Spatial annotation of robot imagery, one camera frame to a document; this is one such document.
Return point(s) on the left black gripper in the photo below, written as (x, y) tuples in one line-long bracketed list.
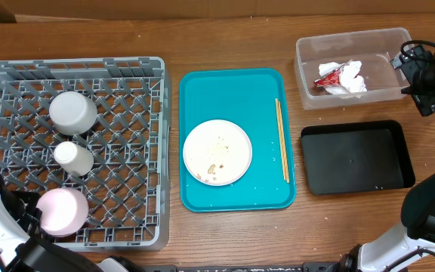
[(29, 199)]

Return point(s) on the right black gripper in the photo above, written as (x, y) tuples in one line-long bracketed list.
[(427, 101)]

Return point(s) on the pink shallow bowl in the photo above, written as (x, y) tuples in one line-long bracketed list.
[(64, 211)]

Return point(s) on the cream white cup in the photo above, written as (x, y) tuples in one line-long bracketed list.
[(74, 159)]

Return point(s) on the white napkin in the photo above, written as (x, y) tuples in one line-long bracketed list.
[(351, 80)]

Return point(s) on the red snack wrapper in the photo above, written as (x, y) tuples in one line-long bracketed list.
[(331, 78)]

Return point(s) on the grey white small bowl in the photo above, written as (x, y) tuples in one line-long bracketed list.
[(72, 113)]

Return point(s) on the large white plate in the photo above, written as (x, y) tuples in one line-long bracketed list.
[(217, 152)]

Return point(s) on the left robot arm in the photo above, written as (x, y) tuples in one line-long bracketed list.
[(21, 252)]

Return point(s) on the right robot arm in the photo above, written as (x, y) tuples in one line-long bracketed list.
[(414, 237)]

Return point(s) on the clear plastic waste bin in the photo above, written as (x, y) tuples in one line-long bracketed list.
[(373, 48)]

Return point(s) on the grey plastic dish rack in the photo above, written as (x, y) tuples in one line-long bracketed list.
[(128, 186)]

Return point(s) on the black rectangular tray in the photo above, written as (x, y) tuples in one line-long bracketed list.
[(356, 157)]

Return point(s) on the teal plastic serving tray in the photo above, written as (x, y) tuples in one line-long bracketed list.
[(253, 99)]

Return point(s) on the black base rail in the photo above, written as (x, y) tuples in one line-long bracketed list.
[(324, 266)]

